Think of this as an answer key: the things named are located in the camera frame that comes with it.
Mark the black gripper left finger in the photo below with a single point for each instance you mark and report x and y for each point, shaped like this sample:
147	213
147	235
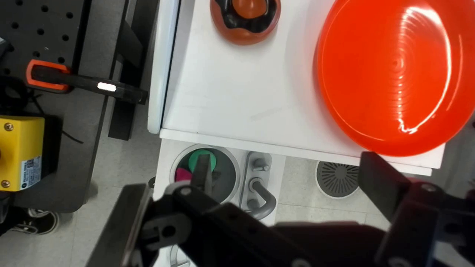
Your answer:
126	217

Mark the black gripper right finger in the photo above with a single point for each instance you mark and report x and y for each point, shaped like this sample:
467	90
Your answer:
383	183

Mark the white toy stove counter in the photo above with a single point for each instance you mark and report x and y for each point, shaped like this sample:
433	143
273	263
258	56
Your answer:
164	154

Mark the small green toy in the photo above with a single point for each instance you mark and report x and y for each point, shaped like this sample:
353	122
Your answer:
196	158

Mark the orange plastic plate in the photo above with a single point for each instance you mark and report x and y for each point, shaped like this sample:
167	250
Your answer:
375	75

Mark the grey toy sink basin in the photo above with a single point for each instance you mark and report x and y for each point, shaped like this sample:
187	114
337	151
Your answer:
227	173

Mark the grey toy faucet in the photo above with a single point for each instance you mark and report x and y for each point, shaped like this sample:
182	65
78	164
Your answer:
259	188

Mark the white toy kitchen cabinet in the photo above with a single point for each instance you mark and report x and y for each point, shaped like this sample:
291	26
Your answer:
237	90

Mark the black white sneaker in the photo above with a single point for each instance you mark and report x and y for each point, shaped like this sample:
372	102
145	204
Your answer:
37	223

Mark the yellow red emergency stop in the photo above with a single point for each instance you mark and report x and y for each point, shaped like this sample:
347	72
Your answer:
19	154

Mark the orange black bar clamp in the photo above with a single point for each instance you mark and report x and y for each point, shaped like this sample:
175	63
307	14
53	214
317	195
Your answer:
53	76

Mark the black perforated breadboard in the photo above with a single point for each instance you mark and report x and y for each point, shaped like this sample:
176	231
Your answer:
44	30

